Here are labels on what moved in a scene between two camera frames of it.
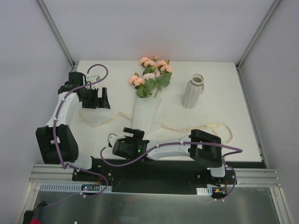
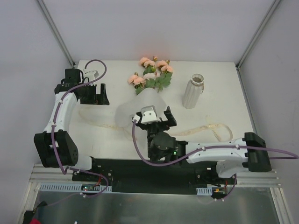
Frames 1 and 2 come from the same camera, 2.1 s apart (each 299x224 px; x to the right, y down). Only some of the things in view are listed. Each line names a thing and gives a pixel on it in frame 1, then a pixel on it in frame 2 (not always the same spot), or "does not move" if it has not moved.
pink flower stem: x=149 y=72 does not move
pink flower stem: x=164 y=80 does not move
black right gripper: x=133 y=133 → x=156 y=124
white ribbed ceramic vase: x=195 y=87 does not move
